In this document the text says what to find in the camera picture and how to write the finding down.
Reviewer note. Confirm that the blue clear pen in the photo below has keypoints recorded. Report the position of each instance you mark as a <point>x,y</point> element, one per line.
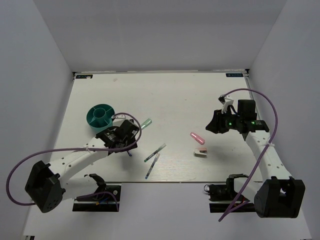
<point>152,166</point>

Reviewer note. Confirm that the pink translucent eraser case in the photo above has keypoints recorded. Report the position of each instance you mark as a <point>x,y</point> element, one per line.
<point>197,138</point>

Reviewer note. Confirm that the left corner label sticker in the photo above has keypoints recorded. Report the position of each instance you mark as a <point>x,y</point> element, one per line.
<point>84,76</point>

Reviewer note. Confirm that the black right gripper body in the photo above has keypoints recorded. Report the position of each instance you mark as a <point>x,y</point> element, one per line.
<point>224,121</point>

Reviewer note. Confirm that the teal round divided organizer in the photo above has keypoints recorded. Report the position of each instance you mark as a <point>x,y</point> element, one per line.
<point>99,117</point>

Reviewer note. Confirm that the corner label sticker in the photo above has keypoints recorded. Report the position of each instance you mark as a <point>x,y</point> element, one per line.
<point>84,76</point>
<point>234,75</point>

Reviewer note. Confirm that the right corner label sticker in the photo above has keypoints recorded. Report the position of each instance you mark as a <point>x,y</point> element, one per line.
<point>234,75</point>

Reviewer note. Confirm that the green clear pen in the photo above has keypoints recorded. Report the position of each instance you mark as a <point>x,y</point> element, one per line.
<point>155,152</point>

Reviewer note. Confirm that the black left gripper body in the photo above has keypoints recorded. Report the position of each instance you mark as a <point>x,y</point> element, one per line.
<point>129,141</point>

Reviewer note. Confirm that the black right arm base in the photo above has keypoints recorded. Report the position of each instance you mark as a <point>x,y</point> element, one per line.
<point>222,194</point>

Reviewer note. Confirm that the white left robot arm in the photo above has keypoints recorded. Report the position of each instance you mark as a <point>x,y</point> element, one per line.
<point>50,183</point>

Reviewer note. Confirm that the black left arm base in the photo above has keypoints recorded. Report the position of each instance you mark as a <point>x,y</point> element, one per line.
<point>105,197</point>

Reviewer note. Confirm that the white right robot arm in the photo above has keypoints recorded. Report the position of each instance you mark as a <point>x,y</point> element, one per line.
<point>278,195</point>

